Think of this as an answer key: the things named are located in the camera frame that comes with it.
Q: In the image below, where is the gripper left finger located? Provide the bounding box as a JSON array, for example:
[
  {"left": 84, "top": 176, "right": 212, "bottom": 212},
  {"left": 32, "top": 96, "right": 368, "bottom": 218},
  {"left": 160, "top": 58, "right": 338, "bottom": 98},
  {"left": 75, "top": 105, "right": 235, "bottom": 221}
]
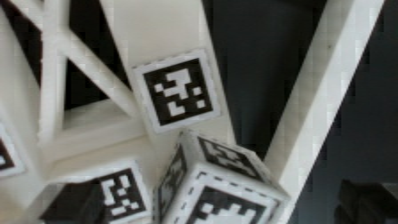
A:
[{"left": 40, "top": 180, "right": 105, "bottom": 224}]

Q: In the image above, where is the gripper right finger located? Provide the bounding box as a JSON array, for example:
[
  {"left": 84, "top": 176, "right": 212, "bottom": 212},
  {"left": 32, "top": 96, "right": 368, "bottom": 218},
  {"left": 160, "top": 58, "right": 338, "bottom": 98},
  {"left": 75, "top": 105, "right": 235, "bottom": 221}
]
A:
[{"left": 335, "top": 180, "right": 398, "bottom": 224}]

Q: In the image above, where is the white chair seat part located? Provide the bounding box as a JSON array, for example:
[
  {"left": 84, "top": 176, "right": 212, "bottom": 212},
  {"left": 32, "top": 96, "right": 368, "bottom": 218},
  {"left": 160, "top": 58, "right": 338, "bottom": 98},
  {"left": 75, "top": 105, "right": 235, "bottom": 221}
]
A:
[{"left": 50, "top": 137, "right": 157, "bottom": 224}]

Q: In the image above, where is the white chair leg block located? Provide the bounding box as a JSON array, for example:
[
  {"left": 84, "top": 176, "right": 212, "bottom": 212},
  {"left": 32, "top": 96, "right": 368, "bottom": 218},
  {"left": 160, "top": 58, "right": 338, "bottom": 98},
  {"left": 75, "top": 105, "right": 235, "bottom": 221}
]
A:
[{"left": 153, "top": 130, "right": 290, "bottom": 224}]

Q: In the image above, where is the white chair back part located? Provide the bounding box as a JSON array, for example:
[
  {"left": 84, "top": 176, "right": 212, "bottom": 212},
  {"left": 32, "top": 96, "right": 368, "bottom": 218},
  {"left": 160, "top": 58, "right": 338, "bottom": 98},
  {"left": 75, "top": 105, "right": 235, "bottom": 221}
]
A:
[{"left": 0, "top": 0, "right": 136, "bottom": 222}]

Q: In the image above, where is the white chair back bar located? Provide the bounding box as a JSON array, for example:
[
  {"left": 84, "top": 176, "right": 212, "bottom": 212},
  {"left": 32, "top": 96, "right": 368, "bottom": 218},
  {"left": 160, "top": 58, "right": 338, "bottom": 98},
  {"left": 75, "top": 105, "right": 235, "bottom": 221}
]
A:
[{"left": 100, "top": 0, "right": 233, "bottom": 165}]

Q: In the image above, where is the white U-shaped fence frame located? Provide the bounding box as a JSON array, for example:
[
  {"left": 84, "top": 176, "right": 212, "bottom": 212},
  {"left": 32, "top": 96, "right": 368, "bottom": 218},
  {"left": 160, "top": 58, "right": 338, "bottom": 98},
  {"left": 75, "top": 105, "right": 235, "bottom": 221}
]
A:
[{"left": 265, "top": 0, "right": 386, "bottom": 224}]

